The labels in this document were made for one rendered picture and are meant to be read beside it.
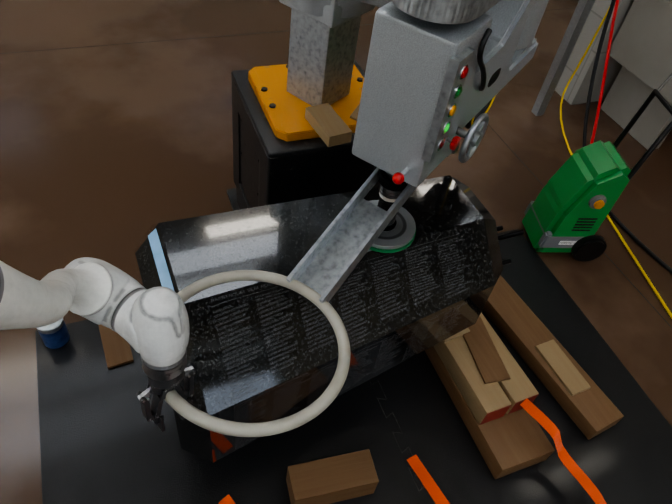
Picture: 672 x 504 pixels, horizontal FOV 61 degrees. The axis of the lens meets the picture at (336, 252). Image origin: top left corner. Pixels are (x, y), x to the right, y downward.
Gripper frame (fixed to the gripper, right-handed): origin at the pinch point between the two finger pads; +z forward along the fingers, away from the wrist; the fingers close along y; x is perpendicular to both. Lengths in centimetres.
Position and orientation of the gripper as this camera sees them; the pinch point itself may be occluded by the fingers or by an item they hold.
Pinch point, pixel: (169, 414)
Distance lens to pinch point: 144.0
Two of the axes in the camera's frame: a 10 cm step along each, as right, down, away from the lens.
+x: -6.5, -6.0, 4.7
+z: -1.5, 7.0, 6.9
